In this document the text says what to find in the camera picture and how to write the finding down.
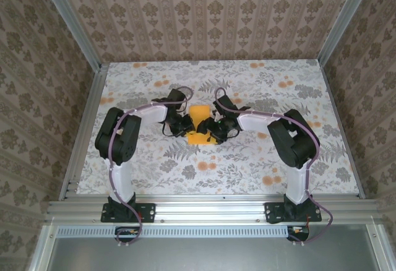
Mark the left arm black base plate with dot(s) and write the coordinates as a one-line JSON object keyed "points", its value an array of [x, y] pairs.
{"points": [[148, 212]]}

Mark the grey sheet metal panel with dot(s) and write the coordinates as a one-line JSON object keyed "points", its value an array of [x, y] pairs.
{"points": [[210, 255]]}

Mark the aluminium table side rail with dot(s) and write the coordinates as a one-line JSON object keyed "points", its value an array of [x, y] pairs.
{"points": [[334, 107], [91, 107]]}

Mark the aluminium frame cross rail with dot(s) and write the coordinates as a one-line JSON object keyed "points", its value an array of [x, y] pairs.
{"points": [[210, 210]]}

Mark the orange paper sheet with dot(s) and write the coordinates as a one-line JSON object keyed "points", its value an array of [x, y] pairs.
{"points": [[199, 113]]}

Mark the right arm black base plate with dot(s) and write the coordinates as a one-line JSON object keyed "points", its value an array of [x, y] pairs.
{"points": [[272, 212]]}

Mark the aluminium frame post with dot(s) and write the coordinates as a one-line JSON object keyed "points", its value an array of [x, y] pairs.
{"points": [[340, 20], [74, 26]]}

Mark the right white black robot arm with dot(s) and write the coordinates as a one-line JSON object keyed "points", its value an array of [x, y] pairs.
{"points": [[297, 184]]}

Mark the floral patterned table cover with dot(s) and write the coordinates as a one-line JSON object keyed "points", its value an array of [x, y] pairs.
{"points": [[247, 172]]}

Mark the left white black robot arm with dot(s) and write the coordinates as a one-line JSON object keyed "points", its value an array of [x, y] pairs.
{"points": [[122, 181]]}

